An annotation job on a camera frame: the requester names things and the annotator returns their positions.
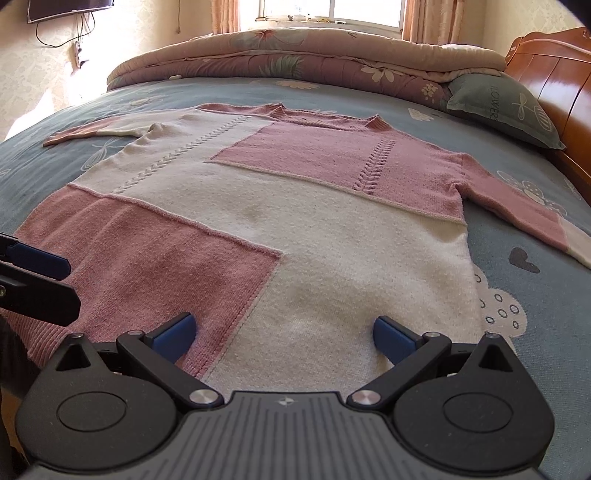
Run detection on window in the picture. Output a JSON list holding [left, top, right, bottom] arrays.
[[238, 0, 407, 26]]

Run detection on person's left forearm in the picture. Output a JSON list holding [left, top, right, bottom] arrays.
[[0, 316, 35, 462]]

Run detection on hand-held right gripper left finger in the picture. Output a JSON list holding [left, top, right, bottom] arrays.
[[46, 313, 225, 412]]

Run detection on pink patterned curtain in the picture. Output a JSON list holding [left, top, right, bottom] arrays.
[[210, 0, 242, 34], [402, 0, 485, 44]]

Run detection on wooden headboard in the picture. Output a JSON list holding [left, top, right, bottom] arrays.
[[503, 27, 591, 204]]

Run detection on bed with blue floral sheet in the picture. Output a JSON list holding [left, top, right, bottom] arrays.
[[0, 76, 591, 480]]

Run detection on grey-green flower print pillow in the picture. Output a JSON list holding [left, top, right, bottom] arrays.
[[445, 71, 566, 151]]

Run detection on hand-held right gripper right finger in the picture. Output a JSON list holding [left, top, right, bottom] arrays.
[[347, 316, 527, 411]]

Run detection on white wall outlet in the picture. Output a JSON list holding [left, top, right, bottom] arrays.
[[69, 41, 91, 68]]

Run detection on black television cables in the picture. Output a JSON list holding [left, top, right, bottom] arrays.
[[36, 11, 96, 49]]

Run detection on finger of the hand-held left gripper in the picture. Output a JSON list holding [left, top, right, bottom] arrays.
[[0, 261, 83, 328], [0, 232, 73, 281]]

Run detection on folded pink floral quilt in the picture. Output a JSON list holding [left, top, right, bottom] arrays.
[[106, 28, 509, 112]]

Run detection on black wall television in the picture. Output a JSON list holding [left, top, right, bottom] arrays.
[[27, 0, 115, 24]]

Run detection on pink and white knit sweater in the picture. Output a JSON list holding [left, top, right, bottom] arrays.
[[0, 102, 591, 393]]

